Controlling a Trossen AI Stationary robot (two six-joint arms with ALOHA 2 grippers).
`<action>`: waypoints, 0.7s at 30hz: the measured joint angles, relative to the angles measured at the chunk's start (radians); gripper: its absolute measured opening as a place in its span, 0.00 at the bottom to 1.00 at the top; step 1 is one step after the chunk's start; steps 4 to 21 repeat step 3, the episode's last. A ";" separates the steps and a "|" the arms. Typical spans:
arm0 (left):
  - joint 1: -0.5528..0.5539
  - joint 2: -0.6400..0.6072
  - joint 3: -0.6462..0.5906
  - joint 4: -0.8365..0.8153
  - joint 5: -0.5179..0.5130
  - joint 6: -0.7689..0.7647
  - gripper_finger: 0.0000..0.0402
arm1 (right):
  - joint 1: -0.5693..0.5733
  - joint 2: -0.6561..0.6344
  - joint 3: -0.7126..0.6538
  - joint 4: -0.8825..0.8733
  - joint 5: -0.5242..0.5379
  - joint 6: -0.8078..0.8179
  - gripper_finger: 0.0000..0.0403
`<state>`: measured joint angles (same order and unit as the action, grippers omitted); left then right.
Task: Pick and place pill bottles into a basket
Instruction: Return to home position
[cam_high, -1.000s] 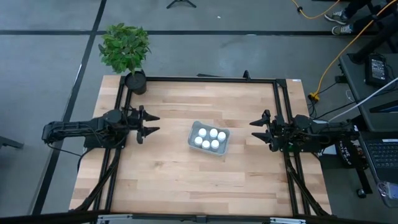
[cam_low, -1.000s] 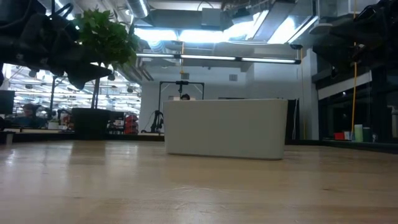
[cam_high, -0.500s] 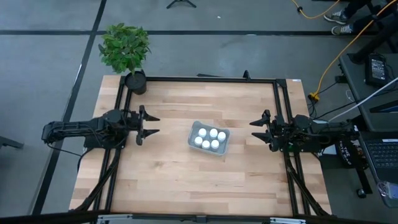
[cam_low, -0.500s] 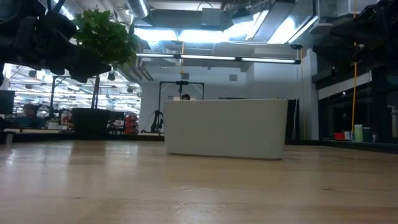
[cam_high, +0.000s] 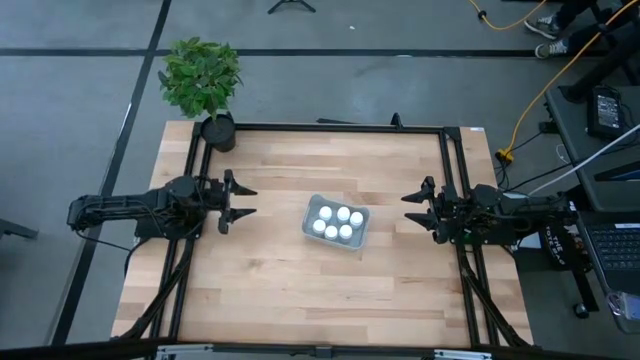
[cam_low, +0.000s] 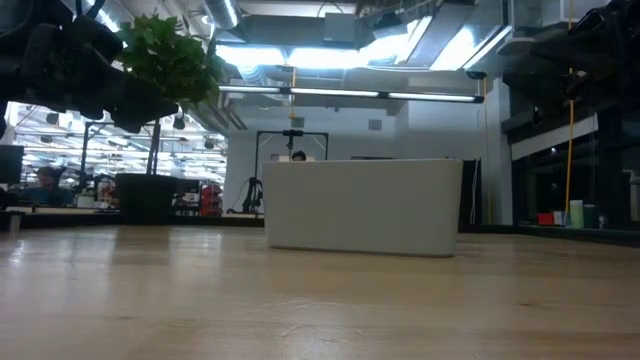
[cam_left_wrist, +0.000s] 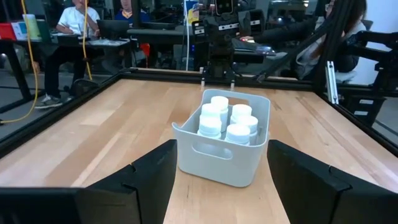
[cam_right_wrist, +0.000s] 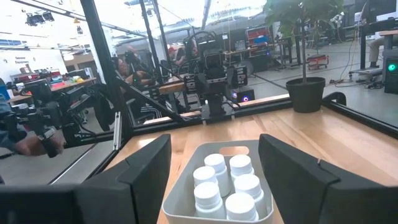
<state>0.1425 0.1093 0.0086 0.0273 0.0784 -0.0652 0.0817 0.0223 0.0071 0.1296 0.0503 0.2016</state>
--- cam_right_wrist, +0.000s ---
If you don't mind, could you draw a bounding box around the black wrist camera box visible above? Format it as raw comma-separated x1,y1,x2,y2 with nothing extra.
203,49,225,70

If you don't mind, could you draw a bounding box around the green plant in black pot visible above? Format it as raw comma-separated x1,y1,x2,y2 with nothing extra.
263,0,345,114

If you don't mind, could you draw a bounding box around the grey plastic basket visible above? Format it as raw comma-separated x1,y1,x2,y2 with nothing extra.
161,139,275,224

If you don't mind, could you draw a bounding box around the wooden workbench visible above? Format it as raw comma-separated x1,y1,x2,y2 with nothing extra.
7,70,98,105

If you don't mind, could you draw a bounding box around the white pill bottle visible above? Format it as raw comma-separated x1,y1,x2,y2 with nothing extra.
192,166,218,187
203,153,231,198
233,173,268,218
193,181,226,220
224,192,259,222
229,154,255,183

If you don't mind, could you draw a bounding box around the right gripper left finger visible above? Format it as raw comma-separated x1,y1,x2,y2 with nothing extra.
0,133,173,224

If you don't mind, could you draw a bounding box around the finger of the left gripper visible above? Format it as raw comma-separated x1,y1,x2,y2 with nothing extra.
195,73,210,95
226,67,237,90

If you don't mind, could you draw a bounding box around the black aluminium table frame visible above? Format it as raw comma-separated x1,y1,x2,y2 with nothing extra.
11,0,398,187

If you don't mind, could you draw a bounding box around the person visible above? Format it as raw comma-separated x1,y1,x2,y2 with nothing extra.
167,45,187,66
0,77,65,185
368,35,389,68
113,46,156,88

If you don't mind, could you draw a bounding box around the black box purple light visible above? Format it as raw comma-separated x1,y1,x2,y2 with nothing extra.
231,87,256,103

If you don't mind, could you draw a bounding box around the black computer tower green light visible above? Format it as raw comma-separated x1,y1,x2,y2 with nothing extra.
384,49,398,95

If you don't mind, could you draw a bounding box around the red tool chest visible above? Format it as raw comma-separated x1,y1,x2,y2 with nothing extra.
245,26,272,48

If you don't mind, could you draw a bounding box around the black studio light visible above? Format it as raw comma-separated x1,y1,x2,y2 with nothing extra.
25,11,55,27

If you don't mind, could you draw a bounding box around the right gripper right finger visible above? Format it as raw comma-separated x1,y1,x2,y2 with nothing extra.
257,133,398,224

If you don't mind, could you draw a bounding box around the person's hand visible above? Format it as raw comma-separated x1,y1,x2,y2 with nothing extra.
14,133,65,157

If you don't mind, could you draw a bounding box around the black standing desk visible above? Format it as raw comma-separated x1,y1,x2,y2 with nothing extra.
359,17,398,75

